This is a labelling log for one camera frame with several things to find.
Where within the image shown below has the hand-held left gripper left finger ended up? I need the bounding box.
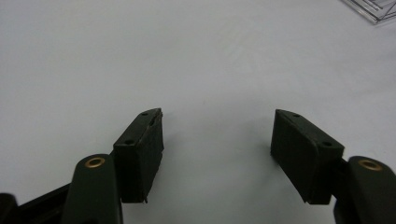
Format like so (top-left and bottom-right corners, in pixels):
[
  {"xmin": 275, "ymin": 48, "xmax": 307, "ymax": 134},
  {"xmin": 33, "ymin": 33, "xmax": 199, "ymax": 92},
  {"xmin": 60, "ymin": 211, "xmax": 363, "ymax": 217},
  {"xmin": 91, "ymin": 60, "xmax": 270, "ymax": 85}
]
[{"xmin": 112, "ymin": 107, "xmax": 165, "ymax": 204}]

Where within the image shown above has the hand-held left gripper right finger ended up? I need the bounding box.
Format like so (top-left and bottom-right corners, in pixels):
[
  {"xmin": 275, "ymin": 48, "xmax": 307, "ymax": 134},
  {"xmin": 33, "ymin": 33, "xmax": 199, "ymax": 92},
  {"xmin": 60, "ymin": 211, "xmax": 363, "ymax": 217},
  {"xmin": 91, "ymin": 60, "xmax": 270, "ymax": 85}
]
[{"xmin": 270, "ymin": 108, "xmax": 346, "ymax": 206}]

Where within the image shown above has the clear plastic box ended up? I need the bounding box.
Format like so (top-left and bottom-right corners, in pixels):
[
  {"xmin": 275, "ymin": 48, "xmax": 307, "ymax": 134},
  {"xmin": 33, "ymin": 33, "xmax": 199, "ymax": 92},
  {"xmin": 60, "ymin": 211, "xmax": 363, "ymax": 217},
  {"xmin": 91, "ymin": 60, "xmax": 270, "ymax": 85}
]
[{"xmin": 340, "ymin": 0, "xmax": 396, "ymax": 25}]

